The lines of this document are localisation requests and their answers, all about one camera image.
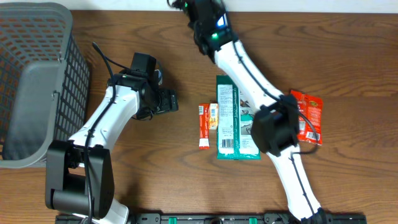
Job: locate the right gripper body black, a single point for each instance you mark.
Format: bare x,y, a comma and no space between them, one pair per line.
218,8

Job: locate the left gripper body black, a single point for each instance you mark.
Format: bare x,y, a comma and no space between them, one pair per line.
158,102

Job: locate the red packet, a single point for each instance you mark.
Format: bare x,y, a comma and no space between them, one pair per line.
204,143

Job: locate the orange tissue pack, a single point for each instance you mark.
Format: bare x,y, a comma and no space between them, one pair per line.
213,116

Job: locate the dark green packet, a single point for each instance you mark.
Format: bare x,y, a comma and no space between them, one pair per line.
235,118

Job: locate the red snack bag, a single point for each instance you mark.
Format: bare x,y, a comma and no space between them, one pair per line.
311,107

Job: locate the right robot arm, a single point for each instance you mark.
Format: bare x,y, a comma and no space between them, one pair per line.
275,125

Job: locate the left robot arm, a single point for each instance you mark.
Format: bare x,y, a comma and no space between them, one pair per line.
79,173

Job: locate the white barcode scanner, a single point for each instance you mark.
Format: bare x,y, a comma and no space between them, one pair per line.
221,22

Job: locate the grey plastic mesh basket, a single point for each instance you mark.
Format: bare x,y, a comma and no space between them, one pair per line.
44,81

